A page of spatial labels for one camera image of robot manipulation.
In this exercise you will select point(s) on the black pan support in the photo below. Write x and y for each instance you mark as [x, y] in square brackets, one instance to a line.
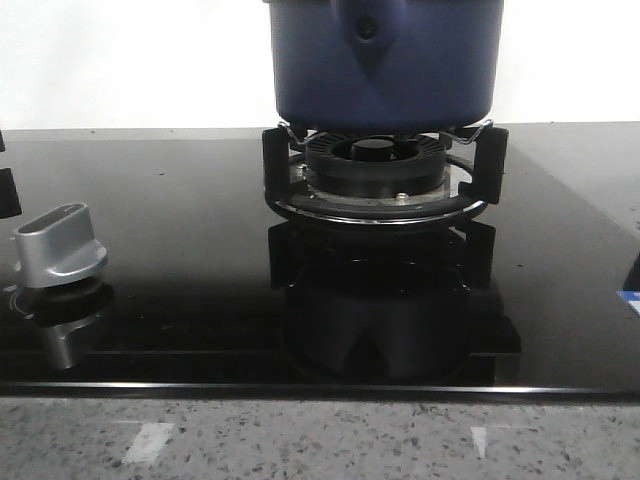
[10, 205]
[473, 176]

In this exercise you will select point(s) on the blue white sticker label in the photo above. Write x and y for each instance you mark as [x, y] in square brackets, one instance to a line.
[632, 299]

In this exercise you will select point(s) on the right black pan support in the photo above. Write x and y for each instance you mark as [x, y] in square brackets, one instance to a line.
[473, 176]

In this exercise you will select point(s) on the silver right stove knob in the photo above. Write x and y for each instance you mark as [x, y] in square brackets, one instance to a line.
[59, 247]

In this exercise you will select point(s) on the right black gas burner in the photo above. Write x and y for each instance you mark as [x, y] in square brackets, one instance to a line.
[375, 167]

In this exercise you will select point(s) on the blue cooking pot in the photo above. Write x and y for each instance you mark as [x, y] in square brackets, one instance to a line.
[384, 66]

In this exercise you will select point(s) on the silver wire pot trivet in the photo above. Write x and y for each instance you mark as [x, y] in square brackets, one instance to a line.
[462, 135]

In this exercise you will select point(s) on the black glass gas cooktop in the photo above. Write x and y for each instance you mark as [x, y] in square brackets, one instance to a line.
[207, 293]

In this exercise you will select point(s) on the left black pan support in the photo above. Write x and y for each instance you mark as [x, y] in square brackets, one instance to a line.
[10, 205]

